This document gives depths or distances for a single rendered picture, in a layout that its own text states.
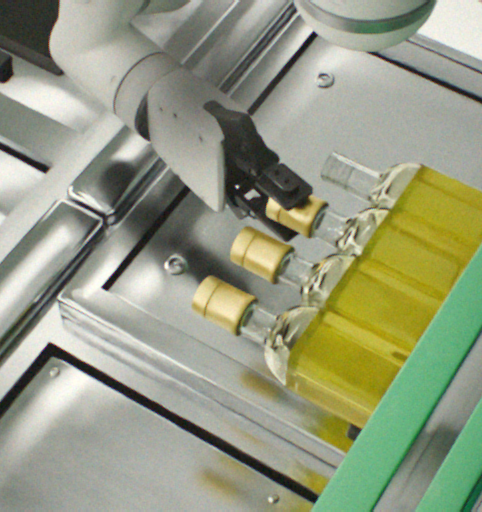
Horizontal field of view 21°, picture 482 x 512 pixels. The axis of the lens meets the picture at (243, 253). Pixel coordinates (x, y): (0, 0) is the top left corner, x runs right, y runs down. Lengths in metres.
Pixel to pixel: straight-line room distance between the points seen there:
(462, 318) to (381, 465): 0.13
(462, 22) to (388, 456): 0.72
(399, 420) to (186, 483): 0.35
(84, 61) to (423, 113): 0.37
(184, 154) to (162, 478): 0.29
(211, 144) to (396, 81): 0.34
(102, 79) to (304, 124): 0.25
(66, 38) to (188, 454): 0.39
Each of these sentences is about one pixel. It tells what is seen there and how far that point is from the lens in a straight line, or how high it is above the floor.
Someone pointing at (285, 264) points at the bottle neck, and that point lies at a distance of 1.08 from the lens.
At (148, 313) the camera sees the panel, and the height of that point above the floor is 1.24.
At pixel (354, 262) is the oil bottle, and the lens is 1.07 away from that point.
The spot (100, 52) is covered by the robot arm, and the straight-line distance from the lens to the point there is 1.22.
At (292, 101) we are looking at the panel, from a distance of 1.39.
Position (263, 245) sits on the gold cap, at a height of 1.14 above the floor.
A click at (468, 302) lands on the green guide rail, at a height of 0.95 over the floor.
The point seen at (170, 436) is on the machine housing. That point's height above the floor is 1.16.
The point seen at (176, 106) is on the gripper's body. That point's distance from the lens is 1.15.
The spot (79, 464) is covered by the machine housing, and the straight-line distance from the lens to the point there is 1.19.
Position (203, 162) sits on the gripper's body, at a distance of 1.15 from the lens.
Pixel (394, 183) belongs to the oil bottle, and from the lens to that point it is 1.13.
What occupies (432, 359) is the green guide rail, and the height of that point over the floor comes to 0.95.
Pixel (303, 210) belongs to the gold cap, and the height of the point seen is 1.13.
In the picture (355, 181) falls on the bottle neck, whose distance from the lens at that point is 1.15.
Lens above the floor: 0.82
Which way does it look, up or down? 17 degrees up
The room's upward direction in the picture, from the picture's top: 63 degrees counter-clockwise
